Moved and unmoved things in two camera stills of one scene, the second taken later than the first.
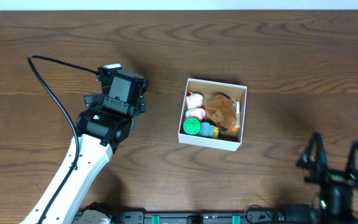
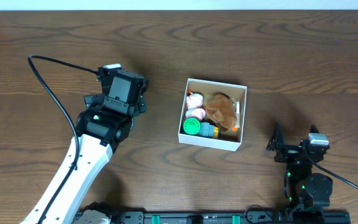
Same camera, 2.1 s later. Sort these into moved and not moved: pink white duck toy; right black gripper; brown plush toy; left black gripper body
Moved: right black gripper
Not moved: pink white duck toy; left black gripper body; brown plush toy
